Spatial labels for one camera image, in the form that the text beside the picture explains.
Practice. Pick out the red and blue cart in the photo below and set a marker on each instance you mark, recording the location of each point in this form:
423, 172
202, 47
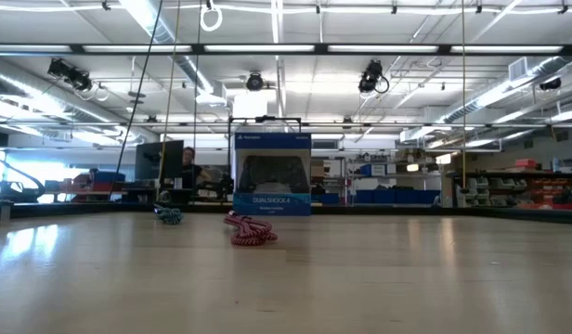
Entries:
102, 183

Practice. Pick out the shelf with blue bins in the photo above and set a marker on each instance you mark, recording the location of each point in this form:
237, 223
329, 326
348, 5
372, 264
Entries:
393, 196

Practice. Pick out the black overhead bar with lights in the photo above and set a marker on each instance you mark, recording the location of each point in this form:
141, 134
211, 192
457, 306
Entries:
314, 48

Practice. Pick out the black camera on mount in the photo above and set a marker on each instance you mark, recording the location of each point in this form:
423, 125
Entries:
70, 75
254, 81
371, 76

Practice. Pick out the dark shelf with red bins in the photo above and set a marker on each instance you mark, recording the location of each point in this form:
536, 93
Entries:
518, 190

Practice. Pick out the black background robot arm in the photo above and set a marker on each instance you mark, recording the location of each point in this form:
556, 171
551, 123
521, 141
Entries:
223, 185

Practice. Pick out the black table frame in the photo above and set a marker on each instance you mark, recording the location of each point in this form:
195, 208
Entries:
406, 211

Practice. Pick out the blue DualShock 4 controller box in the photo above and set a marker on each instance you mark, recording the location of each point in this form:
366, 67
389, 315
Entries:
272, 204

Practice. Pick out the person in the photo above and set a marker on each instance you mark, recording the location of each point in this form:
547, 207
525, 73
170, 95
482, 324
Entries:
191, 174

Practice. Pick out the black monitor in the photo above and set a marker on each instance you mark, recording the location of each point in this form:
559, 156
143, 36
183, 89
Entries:
151, 160

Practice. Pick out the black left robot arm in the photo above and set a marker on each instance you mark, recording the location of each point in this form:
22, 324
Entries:
16, 191

